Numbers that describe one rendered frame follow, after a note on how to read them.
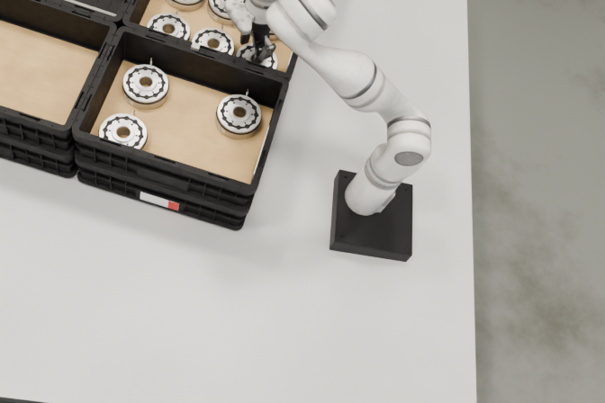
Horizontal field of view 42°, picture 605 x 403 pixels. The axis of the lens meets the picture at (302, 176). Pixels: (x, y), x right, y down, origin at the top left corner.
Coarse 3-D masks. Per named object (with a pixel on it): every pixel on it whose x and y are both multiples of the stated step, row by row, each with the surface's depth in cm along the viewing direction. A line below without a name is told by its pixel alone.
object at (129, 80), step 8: (128, 72) 176; (136, 72) 177; (144, 72) 177; (152, 72) 177; (160, 72) 178; (128, 80) 175; (160, 80) 177; (128, 88) 174; (136, 88) 174; (160, 88) 176; (136, 96) 174; (144, 96) 174; (152, 96) 175; (160, 96) 175
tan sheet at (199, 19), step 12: (156, 0) 191; (156, 12) 189; (168, 12) 190; (180, 12) 191; (192, 12) 191; (204, 12) 192; (144, 24) 187; (192, 24) 190; (204, 24) 190; (216, 24) 191; (192, 36) 188; (276, 48) 192; (288, 48) 192; (288, 60) 191
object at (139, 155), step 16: (128, 32) 173; (144, 32) 174; (112, 48) 170; (176, 48) 174; (224, 64) 174; (240, 64) 175; (96, 80) 165; (272, 80) 175; (80, 112) 161; (272, 128) 169; (96, 144) 160; (112, 144) 159; (144, 160) 161; (160, 160) 160; (192, 176) 162; (208, 176) 161; (224, 176) 161; (256, 176) 163; (240, 192) 163
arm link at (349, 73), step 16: (288, 0) 129; (272, 16) 130; (288, 16) 129; (304, 16) 128; (288, 32) 129; (304, 32) 130; (320, 32) 132; (304, 48) 133; (320, 48) 139; (336, 48) 143; (320, 64) 137; (336, 64) 139; (352, 64) 141; (368, 64) 143; (336, 80) 140; (352, 80) 141; (368, 80) 143; (352, 96) 144
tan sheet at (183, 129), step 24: (120, 72) 179; (120, 96) 176; (168, 96) 179; (192, 96) 180; (216, 96) 182; (96, 120) 172; (144, 120) 175; (168, 120) 176; (192, 120) 178; (264, 120) 182; (168, 144) 173; (192, 144) 175; (216, 144) 176; (240, 144) 177; (216, 168) 173; (240, 168) 174
